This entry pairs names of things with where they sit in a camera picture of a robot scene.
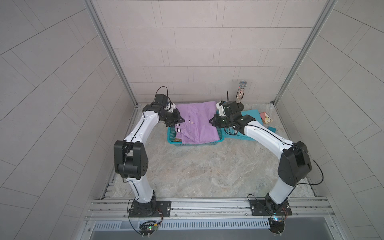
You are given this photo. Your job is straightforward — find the teal striped pants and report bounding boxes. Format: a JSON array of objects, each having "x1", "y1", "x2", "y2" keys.
[{"x1": 223, "y1": 110, "x2": 279, "y2": 143}]

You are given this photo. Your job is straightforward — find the purple striped pants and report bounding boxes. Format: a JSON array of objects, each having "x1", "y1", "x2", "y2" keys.
[{"x1": 176, "y1": 101, "x2": 217, "y2": 127}]

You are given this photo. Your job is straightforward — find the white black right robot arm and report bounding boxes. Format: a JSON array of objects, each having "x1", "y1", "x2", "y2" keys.
[{"x1": 210, "y1": 101, "x2": 312, "y2": 214}]

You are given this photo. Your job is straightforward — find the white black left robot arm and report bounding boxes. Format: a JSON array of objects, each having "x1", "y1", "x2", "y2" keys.
[{"x1": 114, "y1": 103, "x2": 185, "y2": 216}]

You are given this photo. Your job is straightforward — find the teal plastic basket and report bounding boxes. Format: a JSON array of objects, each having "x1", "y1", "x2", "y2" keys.
[{"x1": 167, "y1": 126, "x2": 225, "y2": 147}]

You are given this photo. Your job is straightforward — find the glitter microphone on stand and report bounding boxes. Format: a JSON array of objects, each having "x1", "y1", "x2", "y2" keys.
[{"x1": 230, "y1": 81, "x2": 248, "y2": 113}]

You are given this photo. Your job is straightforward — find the red yellow small box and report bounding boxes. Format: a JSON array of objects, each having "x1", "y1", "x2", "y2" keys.
[{"x1": 260, "y1": 112, "x2": 273, "y2": 125}]

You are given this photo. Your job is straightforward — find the small teal block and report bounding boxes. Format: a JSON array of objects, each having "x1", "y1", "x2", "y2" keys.
[{"x1": 268, "y1": 127, "x2": 276, "y2": 133}]

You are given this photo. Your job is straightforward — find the left circuit board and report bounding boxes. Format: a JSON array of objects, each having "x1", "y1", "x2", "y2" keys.
[{"x1": 139, "y1": 221, "x2": 160, "y2": 237}]

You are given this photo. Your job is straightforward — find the circuit board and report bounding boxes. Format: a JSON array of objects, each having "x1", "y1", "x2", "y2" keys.
[
  {"x1": 268, "y1": 218, "x2": 285, "y2": 235},
  {"x1": 139, "y1": 221, "x2": 160, "y2": 237}
]

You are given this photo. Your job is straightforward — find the right circuit board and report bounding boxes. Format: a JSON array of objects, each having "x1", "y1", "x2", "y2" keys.
[{"x1": 268, "y1": 218, "x2": 285, "y2": 235}]

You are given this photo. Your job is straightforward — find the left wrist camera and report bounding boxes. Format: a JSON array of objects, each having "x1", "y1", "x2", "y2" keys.
[{"x1": 153, "y1": 94, "x2": 168, "y2": 108}]

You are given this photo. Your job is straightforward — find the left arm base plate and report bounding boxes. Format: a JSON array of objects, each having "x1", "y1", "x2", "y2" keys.
[{"x1": 128, "y1": 201, "x2": 172, "y2": 218}]

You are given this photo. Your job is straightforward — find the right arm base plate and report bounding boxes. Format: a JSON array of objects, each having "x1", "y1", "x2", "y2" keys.
[{"x1": 249, "y1": 199, "x2": 293, "y2": 217}]

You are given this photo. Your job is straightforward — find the aluminium mounting rail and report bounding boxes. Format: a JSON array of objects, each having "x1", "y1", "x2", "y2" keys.
[{"x1": 85, "y1": 196, "x2": 335, "y2": 221}]

